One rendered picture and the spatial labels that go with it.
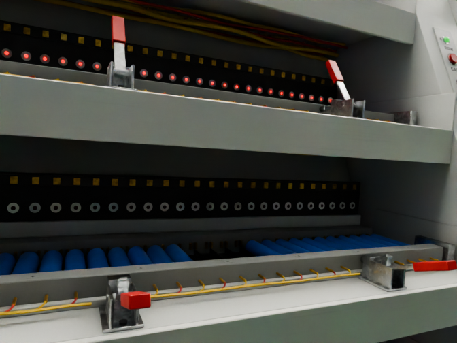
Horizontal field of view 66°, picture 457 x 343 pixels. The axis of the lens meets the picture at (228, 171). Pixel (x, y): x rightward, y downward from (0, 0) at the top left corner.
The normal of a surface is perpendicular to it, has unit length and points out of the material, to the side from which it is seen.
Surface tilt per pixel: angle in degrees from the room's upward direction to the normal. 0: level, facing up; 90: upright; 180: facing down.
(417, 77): 90
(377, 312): 113
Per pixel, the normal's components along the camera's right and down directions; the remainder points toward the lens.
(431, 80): -0.91, -0.04
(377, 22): 0.40, 0.07
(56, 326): 0.06, -1.00
